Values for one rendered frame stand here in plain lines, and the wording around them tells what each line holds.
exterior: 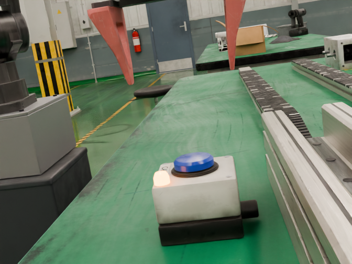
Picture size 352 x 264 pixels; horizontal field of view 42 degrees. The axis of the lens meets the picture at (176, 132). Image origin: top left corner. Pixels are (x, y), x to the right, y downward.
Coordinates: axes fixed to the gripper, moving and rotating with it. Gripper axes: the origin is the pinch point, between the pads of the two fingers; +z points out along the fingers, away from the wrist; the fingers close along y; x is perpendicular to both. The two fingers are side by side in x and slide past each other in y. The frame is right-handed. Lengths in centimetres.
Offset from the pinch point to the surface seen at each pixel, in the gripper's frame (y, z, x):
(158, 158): -7.9, 16.0, 27.9
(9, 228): -34.2, 24.0, 25.4
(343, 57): 43, 12, 105
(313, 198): 8.3, 7.8, -16.8
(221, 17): 29, -24, 1111
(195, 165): 0.2, 9.2, -1.8
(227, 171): 3.2, 10.2, -1.5
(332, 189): 9.7, 7.8, -15.7
